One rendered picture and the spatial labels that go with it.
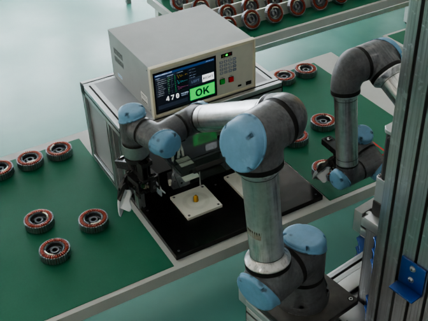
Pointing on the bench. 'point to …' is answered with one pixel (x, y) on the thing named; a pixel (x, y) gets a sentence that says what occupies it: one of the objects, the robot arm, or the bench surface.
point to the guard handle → (207, 165)
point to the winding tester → (181, 53)
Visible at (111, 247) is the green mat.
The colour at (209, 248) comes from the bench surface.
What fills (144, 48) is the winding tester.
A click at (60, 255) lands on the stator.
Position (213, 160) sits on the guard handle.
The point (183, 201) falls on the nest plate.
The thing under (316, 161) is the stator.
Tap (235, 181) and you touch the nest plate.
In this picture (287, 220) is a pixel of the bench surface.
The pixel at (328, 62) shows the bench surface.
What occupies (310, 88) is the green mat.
